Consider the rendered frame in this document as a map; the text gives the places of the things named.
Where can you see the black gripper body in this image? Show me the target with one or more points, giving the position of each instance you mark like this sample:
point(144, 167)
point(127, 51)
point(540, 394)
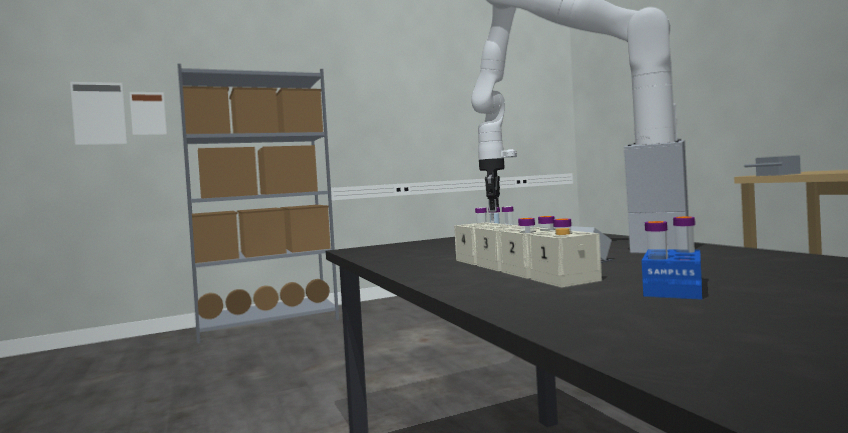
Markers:
point(491, 166)

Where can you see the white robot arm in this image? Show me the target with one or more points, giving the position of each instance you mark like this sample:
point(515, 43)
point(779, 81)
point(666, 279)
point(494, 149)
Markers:
point(649, 57)

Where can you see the white bucket adapter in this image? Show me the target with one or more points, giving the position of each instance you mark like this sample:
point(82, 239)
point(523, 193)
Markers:
point(514, 247)
point(564, 261)
point(465, 241)
point(488, 246)

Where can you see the blue tube rack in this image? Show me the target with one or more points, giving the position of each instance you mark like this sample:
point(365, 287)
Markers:
point(672, 278)

